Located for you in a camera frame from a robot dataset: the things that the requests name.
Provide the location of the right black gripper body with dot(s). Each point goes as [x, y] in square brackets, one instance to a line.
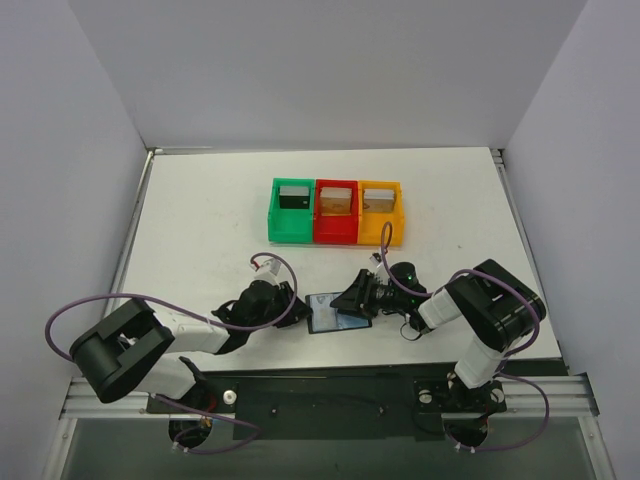
[368, 291]

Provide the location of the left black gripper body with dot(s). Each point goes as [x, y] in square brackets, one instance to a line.
[286, 305]

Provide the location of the white VIP card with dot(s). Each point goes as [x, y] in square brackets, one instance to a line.
[324, 317]

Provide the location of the black leather card holder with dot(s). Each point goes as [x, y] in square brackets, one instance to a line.
[347, 322]

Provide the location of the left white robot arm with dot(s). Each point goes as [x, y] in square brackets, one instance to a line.
[136, 348]

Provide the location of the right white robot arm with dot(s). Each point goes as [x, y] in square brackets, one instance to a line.
[499, 308]

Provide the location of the brown card stack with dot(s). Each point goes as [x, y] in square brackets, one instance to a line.
[335, 201]

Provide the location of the black card stack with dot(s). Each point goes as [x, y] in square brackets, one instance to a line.
[294, 197]

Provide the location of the green plastic bin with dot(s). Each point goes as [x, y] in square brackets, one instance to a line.
[290, 226]

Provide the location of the red plastic bin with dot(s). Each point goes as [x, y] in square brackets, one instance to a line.
[336, 230]

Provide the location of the orange plastic bin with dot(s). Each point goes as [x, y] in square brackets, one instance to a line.
[371, 222]

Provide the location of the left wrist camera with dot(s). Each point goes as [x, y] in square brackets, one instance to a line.
[268, 271]

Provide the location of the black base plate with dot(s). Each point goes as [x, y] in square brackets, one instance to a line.
[365, 403]

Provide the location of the aluminium frame rail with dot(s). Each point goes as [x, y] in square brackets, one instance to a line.
[125, 253]

